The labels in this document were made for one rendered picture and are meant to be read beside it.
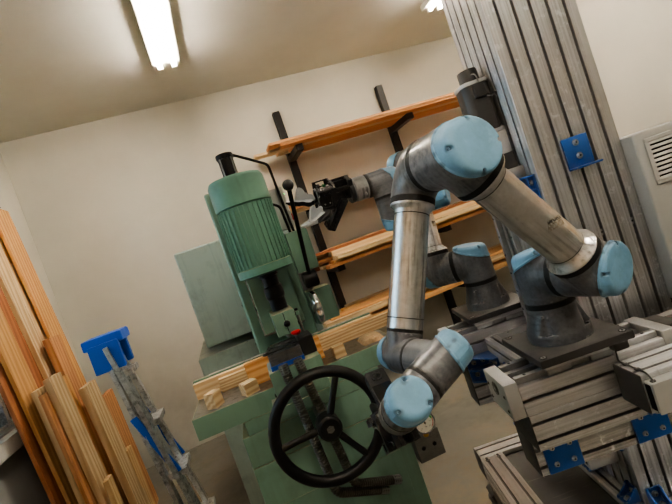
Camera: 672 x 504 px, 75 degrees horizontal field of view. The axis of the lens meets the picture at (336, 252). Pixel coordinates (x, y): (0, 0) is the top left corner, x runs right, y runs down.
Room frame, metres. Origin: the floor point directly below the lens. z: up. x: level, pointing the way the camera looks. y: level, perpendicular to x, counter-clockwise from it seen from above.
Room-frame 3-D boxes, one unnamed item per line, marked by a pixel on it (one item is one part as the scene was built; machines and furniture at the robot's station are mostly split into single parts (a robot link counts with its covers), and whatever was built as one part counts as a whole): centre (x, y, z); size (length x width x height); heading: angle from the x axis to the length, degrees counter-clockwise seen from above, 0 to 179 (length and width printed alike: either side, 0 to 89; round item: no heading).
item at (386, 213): (1.35, -0.22, 1.25); 0.11 x 0.08 x 0.11; 62
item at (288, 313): (1.38, 0.23, 1.03); 0.14 x 0.07 x 0.09; 12
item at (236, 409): (1.25, 0.23, 0.87); 0.61 x 0.30 x 0.06; 102
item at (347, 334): (1.37, 0.17, 0.92); 0.60 x 0.02 x 0.04; 102
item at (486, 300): (1.56, -0.46, 0.87); 0.15 x 0.15 x 0.10
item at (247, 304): (1.65, 0.29, 1.16); 0.22 x 0.22 x 0.72; 12
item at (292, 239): (1.60, 0.12, 1.22); 0.09 x 0.08 x 0.15; 12
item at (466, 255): (1.57, -0.45, 0.98); 0.13 x 0.12 x 0.14; 62
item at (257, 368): (1.28, 0.25, 0.94); 0.23 x 0.02 x 0.07; 102
